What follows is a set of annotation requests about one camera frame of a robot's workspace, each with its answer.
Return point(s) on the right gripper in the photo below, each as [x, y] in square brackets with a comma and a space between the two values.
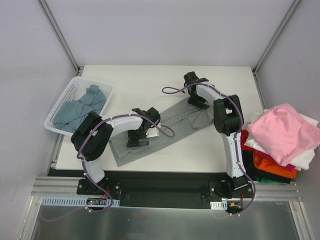
[197, 100]

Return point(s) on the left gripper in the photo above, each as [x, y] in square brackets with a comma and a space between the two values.
[135, 139]

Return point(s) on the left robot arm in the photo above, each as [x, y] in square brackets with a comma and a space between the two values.
[94, 133]

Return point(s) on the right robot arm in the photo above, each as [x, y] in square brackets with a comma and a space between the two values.
[227, 118]

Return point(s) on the white plastic laundry basket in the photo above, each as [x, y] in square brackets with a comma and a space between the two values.
[75, 89]

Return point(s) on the blue-grey t-shirt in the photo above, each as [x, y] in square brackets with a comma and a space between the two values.
[73, 113]

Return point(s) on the black t-shirt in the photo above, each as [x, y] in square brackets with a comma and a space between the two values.
[247, 158]

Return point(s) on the pink t-shirt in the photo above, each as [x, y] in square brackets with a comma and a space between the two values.
[284, 134]

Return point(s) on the orange t-shirt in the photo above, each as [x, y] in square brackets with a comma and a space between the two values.
[270, 166]

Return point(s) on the green t-shirt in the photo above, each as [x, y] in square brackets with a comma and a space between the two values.
[264, 180]

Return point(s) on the white t-shirt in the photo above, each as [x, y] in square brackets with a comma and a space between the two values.
[301, 161]

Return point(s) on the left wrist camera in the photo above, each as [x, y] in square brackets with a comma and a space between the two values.
[152, 133]

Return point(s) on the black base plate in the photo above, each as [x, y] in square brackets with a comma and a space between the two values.
[178, 190]

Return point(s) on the aluminium frame post left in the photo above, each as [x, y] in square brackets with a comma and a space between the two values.
[60, 36]

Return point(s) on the aluminium frame post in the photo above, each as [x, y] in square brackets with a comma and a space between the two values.
[60, 36]
[290, 12]

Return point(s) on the aluminium front rail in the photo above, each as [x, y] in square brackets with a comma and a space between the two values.
[67, 186]

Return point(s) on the right cable duct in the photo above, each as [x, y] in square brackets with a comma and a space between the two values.
[219, 205]

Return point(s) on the cable duct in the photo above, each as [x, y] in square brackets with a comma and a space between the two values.
[219, 205]
[78, 202]

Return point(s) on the left cable duct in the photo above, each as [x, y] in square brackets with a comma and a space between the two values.
[78, 202]

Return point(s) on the aluminium frame post right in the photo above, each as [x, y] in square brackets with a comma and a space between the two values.
[290, 12]

